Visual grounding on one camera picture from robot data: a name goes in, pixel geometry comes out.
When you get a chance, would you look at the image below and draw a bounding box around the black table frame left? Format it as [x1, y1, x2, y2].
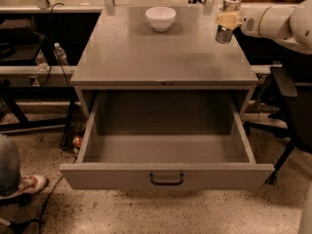
[0, 79, 77, 150]

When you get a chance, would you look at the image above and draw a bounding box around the black drawer handle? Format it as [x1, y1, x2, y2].
[149, 174, 184, 186]

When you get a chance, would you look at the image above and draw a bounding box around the grey metal drawer cabinet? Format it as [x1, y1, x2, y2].
[71, 5, 256, 113]

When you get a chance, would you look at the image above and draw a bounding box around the open grey top drawer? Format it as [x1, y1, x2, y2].
[59, 91, 274, 190]

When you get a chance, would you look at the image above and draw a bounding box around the black hanging cable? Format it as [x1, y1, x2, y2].
[32, 2, 73, 88]

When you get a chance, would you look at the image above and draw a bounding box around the blue jeans leg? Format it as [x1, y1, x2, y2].
[0, 135, 20, 197]

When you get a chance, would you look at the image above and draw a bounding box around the silver redbull can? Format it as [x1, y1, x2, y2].
[215, 0, 242, 44]

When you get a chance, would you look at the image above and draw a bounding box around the red can on floor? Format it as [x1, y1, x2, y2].
[72, 136, 83, 148]

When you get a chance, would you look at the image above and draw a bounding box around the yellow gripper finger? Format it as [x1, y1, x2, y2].
[215, 11, 243, 30]

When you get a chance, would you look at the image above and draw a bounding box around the clear plastic water bottle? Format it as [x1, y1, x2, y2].
[55, 43, 69, 66]

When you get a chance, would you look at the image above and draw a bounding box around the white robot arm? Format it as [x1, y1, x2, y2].
[215, 0, 312, 55]

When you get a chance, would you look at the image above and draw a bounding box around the white and red sneaker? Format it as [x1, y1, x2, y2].
[18, 175, 48, 194]

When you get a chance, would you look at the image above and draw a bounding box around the black floor cable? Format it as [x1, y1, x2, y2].
[9, 174, 65, 234]

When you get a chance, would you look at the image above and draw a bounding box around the white ceramic bowl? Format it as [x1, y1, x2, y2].
[145, 7, 176, 32]

